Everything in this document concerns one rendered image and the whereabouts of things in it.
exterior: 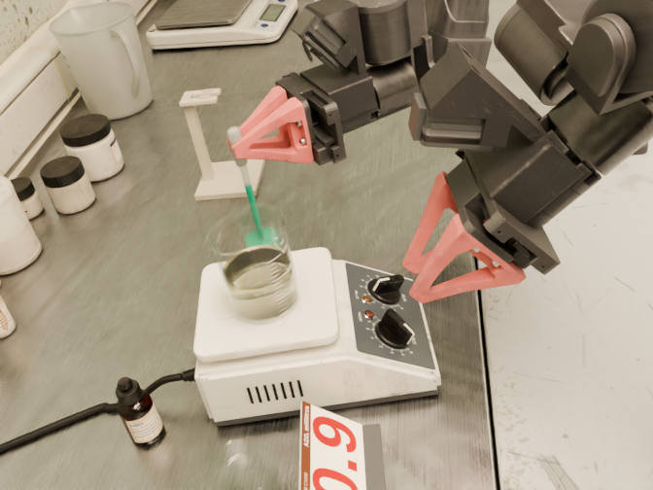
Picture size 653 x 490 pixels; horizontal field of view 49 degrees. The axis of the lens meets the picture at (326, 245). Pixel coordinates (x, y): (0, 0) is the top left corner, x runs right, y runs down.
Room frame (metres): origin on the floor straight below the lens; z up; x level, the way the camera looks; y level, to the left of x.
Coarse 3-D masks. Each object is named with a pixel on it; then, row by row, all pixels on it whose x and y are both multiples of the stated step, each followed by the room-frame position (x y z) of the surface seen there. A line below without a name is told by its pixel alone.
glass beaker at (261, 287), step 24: (240, 216) 0.50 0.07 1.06; (264, 216) 0.49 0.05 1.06; (216, 240) 0.48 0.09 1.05; (240, 240) 0.49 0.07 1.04; (264, 240) 0.50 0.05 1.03; (288, 240) 0.47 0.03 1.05; (240, 264) 0.44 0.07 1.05; (264, 264) 0.44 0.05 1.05; (288, 264) 0.45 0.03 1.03; (240, 288) 0.44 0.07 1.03; (264, 288) 0.44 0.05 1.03; (288, 288) 0.45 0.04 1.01; (240, 312) 0.45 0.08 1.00; (264, 312) 0.44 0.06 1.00; (288, 312) 0.44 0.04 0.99
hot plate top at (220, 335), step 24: (216, 264) 0.53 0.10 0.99; (312, 264) 0.51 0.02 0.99; (216, 288) 0.50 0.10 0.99; (312, 288) 0.47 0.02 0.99; (216, 312) 0.47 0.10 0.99; (312, 312) 0.44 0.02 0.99; (336, 312) 0.44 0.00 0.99; (216, 336) 0.44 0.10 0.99; (240, 336) 0.43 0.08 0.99; (264, 336) 0.43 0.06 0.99; (288, 336) 0.42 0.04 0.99; (312, 336) 0.42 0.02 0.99; (336, 336) 0.42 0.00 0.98; (216, 360) 0.42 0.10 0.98
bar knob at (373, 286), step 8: (376, 280) 0.51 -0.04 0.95; (384, 280) 0.49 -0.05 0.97; (392, 280) 0.49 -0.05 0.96; (400, 280) 0.50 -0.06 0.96; (368, 288) 0.50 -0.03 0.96; (376, 288) 0.49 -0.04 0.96; (384, 288) 0.49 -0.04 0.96; (392, 288) 0.49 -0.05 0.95; (376, 296) 0.49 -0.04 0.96; (384, 296) 0.49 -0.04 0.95; (392, 296) 0.49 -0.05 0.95; (400, 296) 0.50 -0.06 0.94
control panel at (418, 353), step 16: (352, 272) 0.52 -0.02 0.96; (368, 272) 0.52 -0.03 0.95; (352, 288) 0.49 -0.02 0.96; (400, 288) 0.51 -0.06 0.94; (352, 304) 0.47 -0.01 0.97; (368, 304) 0.47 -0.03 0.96; (384, 304) 0.48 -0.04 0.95; (400, 304) 0.49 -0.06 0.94; (416, 304) 0.49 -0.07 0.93; (368, 320) 0.45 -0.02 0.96; (416, 320) 0.47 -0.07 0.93; (368, 336) 0.43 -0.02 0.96; (416, 336) 0.45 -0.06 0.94; (368, 352) 0.41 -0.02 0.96; (384, 352) 0.42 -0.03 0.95; (400, 352) 0.42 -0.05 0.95; (416, 352) 0.43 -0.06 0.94; (432, 368) 0.41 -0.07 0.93
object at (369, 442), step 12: (300, 408) 0.39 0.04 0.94; (300, 420) 0.38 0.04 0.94; (348, 420) 0.39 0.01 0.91; (300, 432) 0.36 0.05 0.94; (360, 432) 0.38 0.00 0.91; (372, 432) 0.38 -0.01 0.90; (300, 444) 0.35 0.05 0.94; (360, 444) 0.37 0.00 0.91; (372, 444) 0.37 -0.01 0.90; (300, 456) 0.34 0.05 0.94; (360, 456) 0.36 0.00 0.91; (372, 456) 0.36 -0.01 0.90; (300, 468) 0.33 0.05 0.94; (360, 468) 0.35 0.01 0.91; (372, 468) 0.35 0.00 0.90; (300, 480) 0.32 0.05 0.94; (360, 480) 0.33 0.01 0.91; (372, 480) 0.33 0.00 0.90; (384, 480) 0.33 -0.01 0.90
